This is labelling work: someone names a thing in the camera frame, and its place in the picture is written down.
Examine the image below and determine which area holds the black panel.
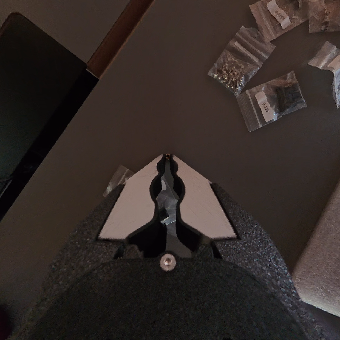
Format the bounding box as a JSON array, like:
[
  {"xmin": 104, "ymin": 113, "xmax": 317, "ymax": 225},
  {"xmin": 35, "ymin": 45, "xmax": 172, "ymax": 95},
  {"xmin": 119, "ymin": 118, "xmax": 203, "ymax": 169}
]
[{"xmin": 0, "ymin": 12, "xmax": 99, "ymax": 221}]

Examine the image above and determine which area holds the heap of small screw bags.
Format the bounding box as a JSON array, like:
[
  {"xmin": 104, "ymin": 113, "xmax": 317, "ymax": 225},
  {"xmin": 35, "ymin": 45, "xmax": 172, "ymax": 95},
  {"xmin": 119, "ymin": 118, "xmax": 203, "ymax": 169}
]
[{"xmin": 208, "ymin": 0, "xmax": 340, "ymax": 132}]

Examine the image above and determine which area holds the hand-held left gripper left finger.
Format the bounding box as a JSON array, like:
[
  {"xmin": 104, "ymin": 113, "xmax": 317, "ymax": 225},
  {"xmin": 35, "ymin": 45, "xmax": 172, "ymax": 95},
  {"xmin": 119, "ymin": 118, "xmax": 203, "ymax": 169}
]
[{"xmin": 98, "ymin": 154, "xmax": 170, "ymax": 241}]

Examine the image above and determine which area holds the grey desk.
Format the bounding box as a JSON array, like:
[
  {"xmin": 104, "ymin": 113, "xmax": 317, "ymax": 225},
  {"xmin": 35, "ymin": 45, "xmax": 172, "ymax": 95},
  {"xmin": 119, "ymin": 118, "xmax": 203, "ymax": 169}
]
[{"xmin": 0, "ymin": 0, "xmax": 340, "ymax": 327}]

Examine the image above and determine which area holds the grey foam sheet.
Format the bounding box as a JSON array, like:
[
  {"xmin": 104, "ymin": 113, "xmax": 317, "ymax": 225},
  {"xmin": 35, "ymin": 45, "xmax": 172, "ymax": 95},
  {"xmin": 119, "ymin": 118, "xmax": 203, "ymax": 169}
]
[{"xmin": 292, "ymin": 181, "xmax": 340, "ymax": 316}]

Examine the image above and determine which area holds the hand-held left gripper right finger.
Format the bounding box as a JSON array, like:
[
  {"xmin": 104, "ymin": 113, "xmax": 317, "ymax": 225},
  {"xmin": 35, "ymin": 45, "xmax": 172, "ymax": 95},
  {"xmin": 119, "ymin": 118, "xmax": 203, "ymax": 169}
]
[{"xmin": 169, "ymin": 154, "xmax": 238, "ymax": 240}]

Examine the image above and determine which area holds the small clear bag black part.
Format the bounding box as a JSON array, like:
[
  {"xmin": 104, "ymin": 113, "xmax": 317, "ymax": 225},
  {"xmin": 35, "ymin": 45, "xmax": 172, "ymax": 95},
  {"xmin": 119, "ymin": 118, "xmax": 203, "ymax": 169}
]
[{"xmin": 103, "ymin": 164, "xmax": 179, "ymax": 229}]

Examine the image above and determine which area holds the wood-edged office table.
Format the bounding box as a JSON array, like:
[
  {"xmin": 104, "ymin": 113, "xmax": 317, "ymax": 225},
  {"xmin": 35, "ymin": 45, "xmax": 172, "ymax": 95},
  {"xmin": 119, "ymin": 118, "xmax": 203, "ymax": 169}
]
[{"xmin": 0, "ymin": 0, "xmax": 155, "ymax": 80}]

